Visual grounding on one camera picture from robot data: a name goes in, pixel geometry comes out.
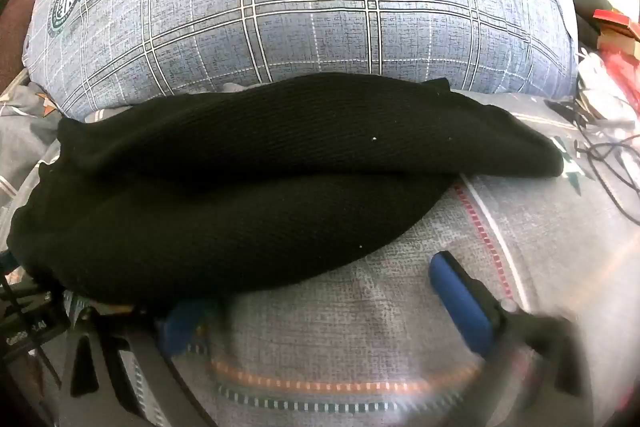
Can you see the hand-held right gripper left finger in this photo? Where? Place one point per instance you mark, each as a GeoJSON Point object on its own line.
{"type": "Point", "coordinates": [182, 324]}

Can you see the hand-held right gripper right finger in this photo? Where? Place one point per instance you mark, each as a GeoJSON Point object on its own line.
{"type": "Point", "coordinates": [460, 302]}

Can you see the black pants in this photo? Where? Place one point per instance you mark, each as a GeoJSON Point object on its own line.
{"type": "Point", "coordinates": [250, 187]}

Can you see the grey printed bed sheet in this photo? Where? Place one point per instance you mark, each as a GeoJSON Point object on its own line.
{"type": "Point", "coordinates": [380, 307]}

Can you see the grey printed quilt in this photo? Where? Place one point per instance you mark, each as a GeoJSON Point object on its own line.
{"type": "Point", "coordinates": [25, 142]}

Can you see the white plastic wrapper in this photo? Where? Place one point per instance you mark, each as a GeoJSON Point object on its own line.
{"type": "Point", "coordinates": [592, 87]}

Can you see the red plastic bag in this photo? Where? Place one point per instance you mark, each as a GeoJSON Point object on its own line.
{"type": "Point", "coordinates": [625, 74]}

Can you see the red cardboard box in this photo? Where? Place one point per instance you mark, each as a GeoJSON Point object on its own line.
{"type": "Point", "coordinates": [617, 24]}

